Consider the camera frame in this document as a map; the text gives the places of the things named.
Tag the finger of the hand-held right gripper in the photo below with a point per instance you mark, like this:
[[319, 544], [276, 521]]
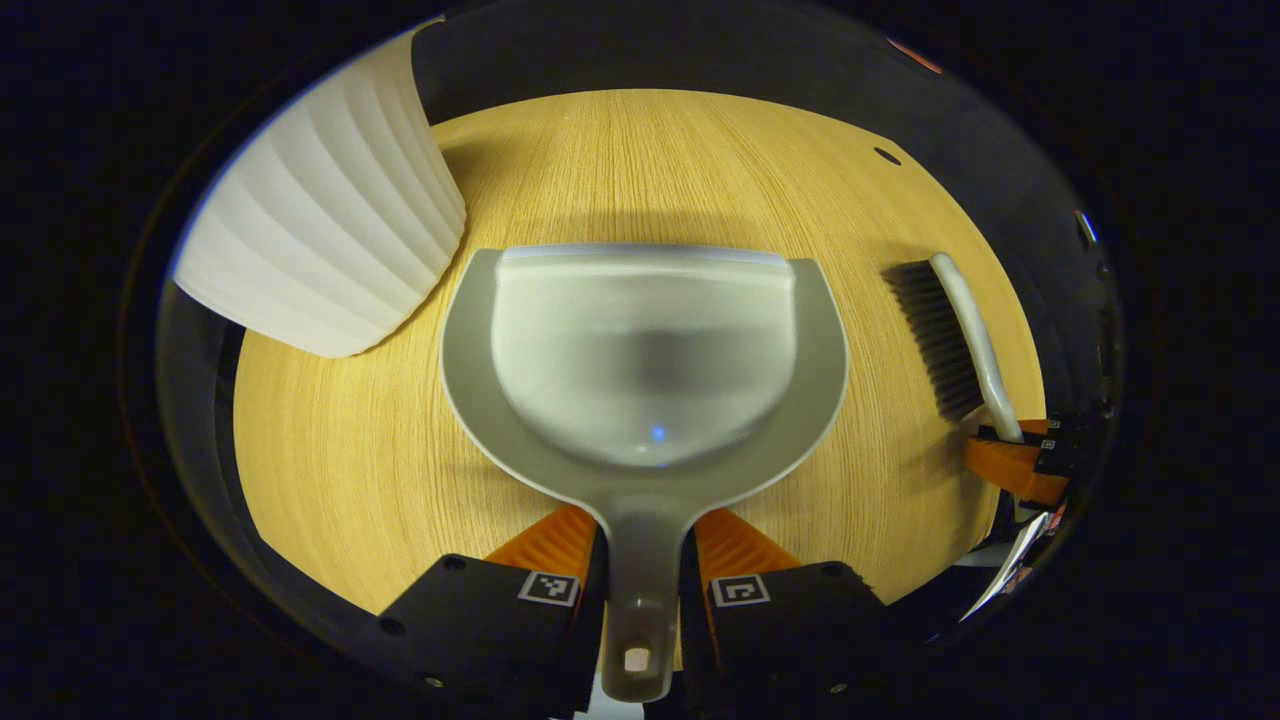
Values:
[[1065, 432], [1055, 462]]

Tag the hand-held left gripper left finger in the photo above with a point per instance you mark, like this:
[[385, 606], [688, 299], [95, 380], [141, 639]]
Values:
[[588, 640]]

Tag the wooden desktop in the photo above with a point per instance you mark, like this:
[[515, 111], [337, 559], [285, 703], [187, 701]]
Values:
[[330, 450]]

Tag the white glossy printed panel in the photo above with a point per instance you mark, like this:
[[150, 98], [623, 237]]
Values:
[[1015, 565]]

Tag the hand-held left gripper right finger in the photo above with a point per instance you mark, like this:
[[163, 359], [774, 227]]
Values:
[[700, 650]]

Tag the small grey broom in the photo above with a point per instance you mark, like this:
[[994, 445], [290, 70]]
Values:
[[975, 340]]

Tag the white ribbed garbage bin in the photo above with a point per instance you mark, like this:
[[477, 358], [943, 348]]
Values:
[[320, 220]]

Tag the grey translucent dustpan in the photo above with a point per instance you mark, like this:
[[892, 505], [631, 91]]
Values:
[[645, 360]]

